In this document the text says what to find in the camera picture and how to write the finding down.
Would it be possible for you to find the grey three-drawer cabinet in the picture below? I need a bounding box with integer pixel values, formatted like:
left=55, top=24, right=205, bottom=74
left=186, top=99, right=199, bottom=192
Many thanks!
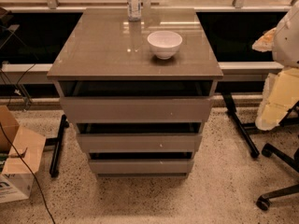
left=48, top=8, right=222, bottom=176

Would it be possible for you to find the grey drawer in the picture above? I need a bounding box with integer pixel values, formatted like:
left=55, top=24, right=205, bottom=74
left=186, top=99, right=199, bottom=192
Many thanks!
left=77, top=133, right=202, bottom=153
left=89, top=160, right=193, bottom=175
left=60, top=97, right=212, bottom=123

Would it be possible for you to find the white ceramic bowl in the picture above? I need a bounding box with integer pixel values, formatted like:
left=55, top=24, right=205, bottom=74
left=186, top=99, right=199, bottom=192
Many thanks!
left=147, top=31, right=182, bottom=60

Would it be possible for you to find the black table leg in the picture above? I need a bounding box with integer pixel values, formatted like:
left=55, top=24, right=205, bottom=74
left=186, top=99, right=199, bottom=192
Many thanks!
left=46, top=115, right=69, bottom=178
left=221, top=91, right=260, bottom=159

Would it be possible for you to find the black left table leg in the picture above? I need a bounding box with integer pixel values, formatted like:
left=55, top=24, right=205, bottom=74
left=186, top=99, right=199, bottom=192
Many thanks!
left=46, top=115, right=69, bottom=178

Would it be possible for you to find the black office chair base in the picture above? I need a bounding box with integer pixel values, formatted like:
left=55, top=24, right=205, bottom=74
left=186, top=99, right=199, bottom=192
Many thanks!
left=255, top=100, right=299, bottom=212

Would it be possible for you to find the black floor cable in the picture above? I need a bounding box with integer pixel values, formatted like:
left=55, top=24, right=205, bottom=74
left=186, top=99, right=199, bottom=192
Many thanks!
left=0, top=121, right=57, bottom=224

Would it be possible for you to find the grey middle drawer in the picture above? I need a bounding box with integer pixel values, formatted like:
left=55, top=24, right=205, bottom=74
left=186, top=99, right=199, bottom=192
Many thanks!
left=77, top=133, right=202, bottom=153

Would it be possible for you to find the open cardboard box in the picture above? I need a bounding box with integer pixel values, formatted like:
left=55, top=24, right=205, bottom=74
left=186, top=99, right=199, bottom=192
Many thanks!
left=0, top=105, right=46, bottom=203

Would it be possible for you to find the grey bottom drawer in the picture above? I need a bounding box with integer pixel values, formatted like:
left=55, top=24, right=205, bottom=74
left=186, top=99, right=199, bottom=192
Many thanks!
left=89, top=160, right=193, bottom=175

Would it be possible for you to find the black right table leg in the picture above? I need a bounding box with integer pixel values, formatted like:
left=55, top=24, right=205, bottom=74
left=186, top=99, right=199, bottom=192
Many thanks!
left=221, top=91, right=260, bottom=159

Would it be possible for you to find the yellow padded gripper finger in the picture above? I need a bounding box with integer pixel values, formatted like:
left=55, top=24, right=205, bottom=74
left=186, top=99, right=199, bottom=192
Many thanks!
left=252, top=28, right=277, bottom=52
left=255, top=67, right=299, bottom=131

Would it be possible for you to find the grey top drawer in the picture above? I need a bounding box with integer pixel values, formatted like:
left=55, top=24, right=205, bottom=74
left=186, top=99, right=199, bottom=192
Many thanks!
left=60, top=97, right=212, bottom=123

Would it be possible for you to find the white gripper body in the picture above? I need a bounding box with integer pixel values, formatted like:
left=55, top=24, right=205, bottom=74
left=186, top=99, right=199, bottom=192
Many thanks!
left=272, top=2, right=299, bottom=68

